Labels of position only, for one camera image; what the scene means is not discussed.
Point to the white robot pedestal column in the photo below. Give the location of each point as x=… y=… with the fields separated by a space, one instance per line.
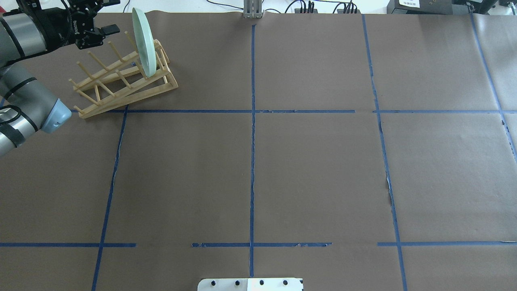
x=251 y=284

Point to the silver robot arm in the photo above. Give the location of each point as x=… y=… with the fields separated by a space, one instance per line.
x=32 y=31

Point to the black box with label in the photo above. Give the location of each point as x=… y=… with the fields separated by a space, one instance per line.
x=428 y=7

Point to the light green round plate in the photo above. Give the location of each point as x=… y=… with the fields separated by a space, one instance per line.
x=144 y=41

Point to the black orange cable hub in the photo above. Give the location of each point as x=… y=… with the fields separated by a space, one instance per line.
x=305 y=7

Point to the brown paper table cover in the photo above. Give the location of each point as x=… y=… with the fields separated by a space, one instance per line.
x=357 y=152

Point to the wooden plate rack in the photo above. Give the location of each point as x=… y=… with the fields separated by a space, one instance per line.
x=123 y=82

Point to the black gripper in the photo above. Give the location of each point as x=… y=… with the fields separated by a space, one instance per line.
x=57 y=31

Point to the aluminium frame post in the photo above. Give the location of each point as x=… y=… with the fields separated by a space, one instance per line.
x=253 y=9

